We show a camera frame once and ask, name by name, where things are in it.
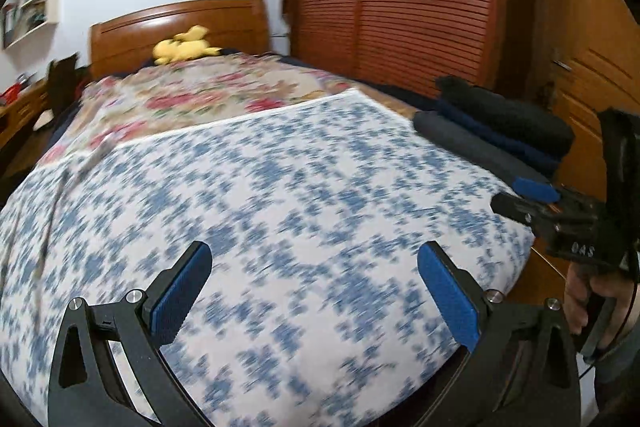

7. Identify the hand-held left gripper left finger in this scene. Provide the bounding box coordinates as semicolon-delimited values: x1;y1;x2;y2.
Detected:
47;241;213;427

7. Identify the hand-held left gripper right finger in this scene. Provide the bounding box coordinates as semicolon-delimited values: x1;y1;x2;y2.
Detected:
417;241;583;427

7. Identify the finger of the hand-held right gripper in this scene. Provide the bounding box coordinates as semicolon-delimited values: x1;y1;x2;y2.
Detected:
514;177;562;204
490;193;553;230

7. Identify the black coat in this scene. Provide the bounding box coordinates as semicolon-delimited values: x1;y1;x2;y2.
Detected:
434;76;576;158

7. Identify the person's right forearm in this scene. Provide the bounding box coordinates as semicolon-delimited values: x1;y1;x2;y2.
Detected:
594;332;640;413

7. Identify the person's right hand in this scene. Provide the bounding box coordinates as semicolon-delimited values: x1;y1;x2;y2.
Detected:
564;264;640;354

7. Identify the folded navy garment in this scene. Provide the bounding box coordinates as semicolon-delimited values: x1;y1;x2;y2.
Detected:
437;99;562;178

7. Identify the folded grey garment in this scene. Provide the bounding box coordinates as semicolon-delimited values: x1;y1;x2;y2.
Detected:
412;111;552;196

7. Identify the blue floral bed sheet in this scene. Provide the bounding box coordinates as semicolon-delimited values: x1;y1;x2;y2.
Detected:
0;89;537;427

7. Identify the wooden door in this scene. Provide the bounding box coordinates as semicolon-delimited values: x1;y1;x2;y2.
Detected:
525;0;640;290

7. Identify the red floral blanket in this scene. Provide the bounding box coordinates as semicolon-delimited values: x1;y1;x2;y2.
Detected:
40;52;362;166

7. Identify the wooden desk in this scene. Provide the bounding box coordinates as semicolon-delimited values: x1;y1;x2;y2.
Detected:
0;79;52;145

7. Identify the dark chair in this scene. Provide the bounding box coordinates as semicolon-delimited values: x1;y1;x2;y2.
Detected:
47;53;84;118

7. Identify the yellow plush toy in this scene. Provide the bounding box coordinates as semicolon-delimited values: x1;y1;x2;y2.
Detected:
152;25;224;66

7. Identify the wooden bed headboard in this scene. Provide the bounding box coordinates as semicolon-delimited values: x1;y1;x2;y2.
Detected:
90;0;274;80

